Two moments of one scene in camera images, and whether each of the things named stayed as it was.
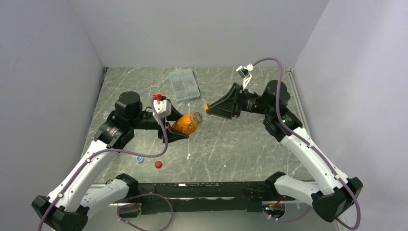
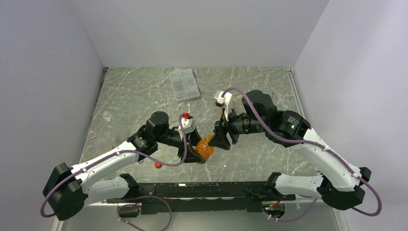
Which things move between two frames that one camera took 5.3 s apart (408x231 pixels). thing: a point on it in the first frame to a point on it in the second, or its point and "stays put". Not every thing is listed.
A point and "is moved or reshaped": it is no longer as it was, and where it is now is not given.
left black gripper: [174, 116] to [191, 156]
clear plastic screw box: [185, 84] stays put
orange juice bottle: [188, 124] is moved or reshaped
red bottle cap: [158, 164] stays put
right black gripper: [224, 107] to [220, 139]
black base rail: [206, 198] stays put
